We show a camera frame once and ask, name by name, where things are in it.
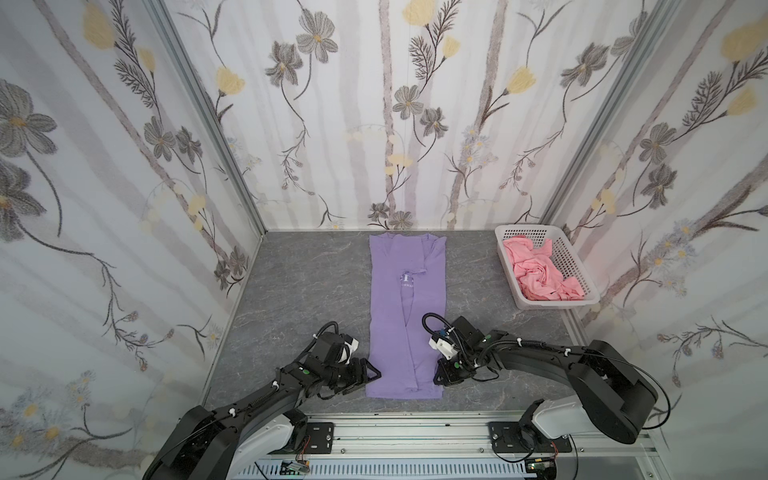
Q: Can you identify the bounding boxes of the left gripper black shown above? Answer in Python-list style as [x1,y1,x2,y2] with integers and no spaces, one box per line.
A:
[321,359,383,394]

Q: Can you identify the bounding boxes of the purple t-shirt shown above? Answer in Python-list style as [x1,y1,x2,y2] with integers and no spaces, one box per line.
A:
[366,233,447,400]

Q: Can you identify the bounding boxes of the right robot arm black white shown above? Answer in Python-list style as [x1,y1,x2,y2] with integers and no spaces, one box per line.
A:
[422,313,669,450]

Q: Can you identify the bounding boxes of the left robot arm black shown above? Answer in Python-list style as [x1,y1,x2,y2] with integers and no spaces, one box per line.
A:
[143,321,382,479]

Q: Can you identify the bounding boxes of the white ventilation grille strip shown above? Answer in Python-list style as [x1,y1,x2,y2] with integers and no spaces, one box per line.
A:
[234,459,536,479]

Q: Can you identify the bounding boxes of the small circuit board left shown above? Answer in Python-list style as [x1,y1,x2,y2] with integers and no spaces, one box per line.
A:
[279,460,311,477]

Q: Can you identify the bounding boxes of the small circuit board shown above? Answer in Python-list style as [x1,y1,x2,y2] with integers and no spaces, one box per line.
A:
[525,457,558,480]
[279,460,311,477]

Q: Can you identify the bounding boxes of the pink t-shirt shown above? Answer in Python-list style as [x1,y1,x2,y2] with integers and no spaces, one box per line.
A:
[502,236,585,301]

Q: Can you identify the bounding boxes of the small circuit board right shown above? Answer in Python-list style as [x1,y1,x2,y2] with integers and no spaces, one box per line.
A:
[525,457,558,480]

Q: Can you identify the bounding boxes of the white plastic laundry basket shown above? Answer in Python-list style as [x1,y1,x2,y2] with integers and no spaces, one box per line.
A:
[495,224,600,310]

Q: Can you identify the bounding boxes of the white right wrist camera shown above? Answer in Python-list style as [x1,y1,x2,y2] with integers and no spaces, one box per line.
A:
[429,336,459,360]

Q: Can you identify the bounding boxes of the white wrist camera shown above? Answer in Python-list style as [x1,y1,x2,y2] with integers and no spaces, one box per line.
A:
[338,337,359,365]
[429,336,459,360]

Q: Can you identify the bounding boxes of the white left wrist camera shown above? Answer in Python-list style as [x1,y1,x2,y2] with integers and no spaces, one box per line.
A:
[338,337,359,365]

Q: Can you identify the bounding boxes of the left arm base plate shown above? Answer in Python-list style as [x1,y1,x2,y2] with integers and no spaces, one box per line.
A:
[294,422,335,455]

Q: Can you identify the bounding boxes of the aluminium front rail frame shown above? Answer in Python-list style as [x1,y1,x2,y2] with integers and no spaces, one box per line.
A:
[229,411,670,479]

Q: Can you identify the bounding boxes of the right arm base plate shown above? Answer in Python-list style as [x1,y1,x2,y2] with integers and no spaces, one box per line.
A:
[487,421,573,454]

